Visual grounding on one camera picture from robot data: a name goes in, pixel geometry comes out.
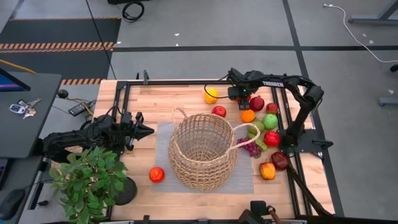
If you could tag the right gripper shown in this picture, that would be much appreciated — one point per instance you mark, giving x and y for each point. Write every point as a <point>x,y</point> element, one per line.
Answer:
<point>241,84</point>

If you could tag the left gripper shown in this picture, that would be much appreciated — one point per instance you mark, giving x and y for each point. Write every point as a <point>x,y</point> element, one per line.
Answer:
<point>128,127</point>

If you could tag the orange fruit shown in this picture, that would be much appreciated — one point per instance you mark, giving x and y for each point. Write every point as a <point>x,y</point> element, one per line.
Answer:
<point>247,116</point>

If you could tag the dark red apple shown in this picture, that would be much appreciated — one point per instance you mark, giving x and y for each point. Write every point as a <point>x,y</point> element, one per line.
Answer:
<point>257,104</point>

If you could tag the yellow lemon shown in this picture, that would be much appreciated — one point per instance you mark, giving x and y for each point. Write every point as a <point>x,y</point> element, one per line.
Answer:
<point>211,96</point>

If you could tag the purple grape bunch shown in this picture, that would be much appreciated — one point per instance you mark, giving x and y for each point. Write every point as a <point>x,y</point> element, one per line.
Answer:
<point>250,147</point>

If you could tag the large red apple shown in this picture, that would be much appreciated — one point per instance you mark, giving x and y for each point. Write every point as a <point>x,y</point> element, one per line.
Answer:
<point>156,175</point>

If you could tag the woven straw basket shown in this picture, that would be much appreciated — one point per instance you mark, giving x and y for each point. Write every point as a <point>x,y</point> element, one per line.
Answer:
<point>199,177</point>

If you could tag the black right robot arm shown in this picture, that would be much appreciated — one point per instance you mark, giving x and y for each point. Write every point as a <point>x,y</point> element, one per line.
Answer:
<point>300,119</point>

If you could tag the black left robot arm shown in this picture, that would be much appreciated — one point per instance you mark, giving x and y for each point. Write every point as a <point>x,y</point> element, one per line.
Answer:
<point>71,138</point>

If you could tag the grey woven placemat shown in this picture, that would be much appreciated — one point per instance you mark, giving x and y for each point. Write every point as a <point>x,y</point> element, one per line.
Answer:
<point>161,146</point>

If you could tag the green pear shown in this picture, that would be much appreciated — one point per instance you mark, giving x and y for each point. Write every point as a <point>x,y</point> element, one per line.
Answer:
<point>257,126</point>

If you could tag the red and green apple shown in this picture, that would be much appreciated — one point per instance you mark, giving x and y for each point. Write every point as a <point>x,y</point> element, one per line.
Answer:
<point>272,108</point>

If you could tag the small green fruit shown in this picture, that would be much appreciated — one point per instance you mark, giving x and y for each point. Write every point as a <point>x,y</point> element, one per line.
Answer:
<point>263,146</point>

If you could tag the dark red pomegranate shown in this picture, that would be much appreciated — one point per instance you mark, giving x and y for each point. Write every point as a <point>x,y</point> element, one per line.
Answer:
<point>280,161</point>

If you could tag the black power adapter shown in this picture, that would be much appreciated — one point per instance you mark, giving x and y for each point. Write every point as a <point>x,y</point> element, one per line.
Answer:
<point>78,109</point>

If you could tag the orange yellow bell pepper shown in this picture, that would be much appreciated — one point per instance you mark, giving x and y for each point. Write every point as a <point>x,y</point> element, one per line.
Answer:
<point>267,171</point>

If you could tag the green potted plant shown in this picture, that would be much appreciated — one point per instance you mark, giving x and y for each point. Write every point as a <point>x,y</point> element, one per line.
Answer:
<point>90,177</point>

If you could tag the black round plug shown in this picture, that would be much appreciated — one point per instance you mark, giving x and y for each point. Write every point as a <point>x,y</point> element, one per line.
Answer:
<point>63,93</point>

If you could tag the grey desk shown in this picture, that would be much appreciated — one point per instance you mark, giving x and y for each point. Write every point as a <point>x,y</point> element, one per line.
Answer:
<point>28,133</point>

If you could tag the dark grey side table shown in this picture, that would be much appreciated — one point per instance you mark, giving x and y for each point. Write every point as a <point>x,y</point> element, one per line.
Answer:
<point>25,174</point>

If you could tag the key bunch with fob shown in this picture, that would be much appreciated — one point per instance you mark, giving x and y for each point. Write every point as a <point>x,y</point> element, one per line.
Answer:
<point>17,108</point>

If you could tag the black hazard-striped floor mat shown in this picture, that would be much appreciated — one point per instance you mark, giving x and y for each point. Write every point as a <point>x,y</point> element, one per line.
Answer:
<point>62,31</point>

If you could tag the computer monitor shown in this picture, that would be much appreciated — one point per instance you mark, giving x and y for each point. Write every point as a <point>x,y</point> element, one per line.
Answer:
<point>9,84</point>

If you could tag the grey table foot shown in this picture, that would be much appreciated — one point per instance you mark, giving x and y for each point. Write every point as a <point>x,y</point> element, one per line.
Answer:
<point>388,101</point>

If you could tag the grey table base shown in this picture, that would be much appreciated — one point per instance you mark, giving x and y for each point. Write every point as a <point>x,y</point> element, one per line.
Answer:
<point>367,20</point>

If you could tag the black computer mouse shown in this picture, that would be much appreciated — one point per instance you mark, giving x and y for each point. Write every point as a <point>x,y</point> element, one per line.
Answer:
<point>11,203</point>

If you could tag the black aluminium table frame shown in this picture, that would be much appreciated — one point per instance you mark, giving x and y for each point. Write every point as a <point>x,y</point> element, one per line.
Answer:
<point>174,82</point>

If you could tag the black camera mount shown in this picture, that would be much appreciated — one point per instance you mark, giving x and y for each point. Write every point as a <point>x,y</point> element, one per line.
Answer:
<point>258,208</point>

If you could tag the black diagonal frame strut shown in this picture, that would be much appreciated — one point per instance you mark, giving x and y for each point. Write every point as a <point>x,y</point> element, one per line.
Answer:
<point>306,193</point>

